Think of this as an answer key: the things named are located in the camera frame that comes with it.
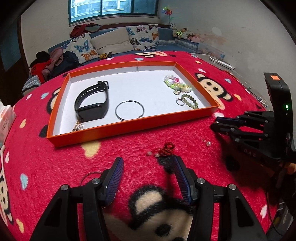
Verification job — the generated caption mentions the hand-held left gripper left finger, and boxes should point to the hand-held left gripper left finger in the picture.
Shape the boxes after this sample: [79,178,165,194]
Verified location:
[30,157,125,241]

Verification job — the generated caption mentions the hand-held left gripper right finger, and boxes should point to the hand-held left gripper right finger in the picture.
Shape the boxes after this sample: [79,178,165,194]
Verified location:
[174,156,266,241]

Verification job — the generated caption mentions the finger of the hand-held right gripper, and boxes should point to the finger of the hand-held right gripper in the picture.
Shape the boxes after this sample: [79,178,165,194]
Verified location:
[215,111,274,127]
[210,122,269,145]

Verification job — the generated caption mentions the silver hoop earring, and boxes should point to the silver hoop earring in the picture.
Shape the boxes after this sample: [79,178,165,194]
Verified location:
[115,100,145,121]
[80,171,102,186]

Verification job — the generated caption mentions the red string bracelet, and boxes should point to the red string bracelet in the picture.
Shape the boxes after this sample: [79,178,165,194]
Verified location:
[155,142,175,158]

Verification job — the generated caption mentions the green bead bracelet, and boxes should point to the green bead bracelet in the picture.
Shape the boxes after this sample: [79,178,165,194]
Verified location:
[181,93,199,109]

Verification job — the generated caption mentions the gold chain bracelet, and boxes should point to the gold chain bracelet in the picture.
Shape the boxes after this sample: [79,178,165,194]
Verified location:
[72,118,84,132]

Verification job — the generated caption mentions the colourful flower bead bracelet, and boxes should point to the colourful flower bead bracelet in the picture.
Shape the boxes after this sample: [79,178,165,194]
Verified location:
[164,75,192,95]

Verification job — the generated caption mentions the black smart watch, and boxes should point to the black smart watch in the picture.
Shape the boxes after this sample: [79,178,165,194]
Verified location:
[74,81,110,122]

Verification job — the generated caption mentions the orange shallow tray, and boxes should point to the orange shallow tray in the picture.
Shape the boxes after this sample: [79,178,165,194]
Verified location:
[46,61,219,147]

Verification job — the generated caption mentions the scattered small beads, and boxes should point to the scattered small beads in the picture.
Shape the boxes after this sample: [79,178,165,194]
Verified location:
[254,94,269,108]

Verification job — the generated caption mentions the white plastic strip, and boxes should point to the white plastic strip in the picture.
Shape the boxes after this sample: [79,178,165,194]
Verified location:
[207,55,235,70]

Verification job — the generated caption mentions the plush toys on sofa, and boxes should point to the plush toys on sofa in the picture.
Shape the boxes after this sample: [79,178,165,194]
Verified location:
[173,28,192,40]

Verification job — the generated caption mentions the blue sofa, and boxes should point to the blue sofa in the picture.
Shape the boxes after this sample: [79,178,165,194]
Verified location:
[22,25,199,95]

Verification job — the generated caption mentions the butterfly print pillow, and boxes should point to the butterfly print pillow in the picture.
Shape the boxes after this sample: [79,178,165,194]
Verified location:
[65,32,97,62]
[126,24,160,51]

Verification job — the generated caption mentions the pink tissue pack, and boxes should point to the pink tissue pack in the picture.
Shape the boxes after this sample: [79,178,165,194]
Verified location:
[0,104,17,143]

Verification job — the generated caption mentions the colourful pinwheel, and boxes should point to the colourful pinwheel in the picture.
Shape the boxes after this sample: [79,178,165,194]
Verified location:
[162,6,175,24]

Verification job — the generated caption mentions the pile of clothes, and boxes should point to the pile of clothes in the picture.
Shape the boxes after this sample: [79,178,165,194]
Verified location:
[30,47,79,81]

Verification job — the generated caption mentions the plain white cushion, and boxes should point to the plain white cushion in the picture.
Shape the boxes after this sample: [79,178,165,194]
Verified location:
[90,31,135,55]

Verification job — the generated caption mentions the red clothes on sill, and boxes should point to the red clothes on sill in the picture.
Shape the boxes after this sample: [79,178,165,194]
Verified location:
[70,23,102,37]

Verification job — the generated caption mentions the dark wooden door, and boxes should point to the dark wooden door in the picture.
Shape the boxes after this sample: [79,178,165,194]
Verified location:
[0,14,30,105]

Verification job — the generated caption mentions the green framed window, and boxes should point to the green framed window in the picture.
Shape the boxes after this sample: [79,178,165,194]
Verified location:
[68,0,160,24]

